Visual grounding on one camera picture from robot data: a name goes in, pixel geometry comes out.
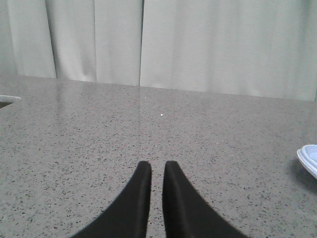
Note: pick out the white curtain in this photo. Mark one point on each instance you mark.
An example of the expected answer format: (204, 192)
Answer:
(262, 48)

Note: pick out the light blue slipper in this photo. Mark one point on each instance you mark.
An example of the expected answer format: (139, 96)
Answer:
(307, 156)

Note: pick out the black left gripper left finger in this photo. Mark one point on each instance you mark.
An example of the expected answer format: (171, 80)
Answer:
(127, 216)

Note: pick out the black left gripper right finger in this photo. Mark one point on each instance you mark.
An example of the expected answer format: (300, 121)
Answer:
(186, 214)

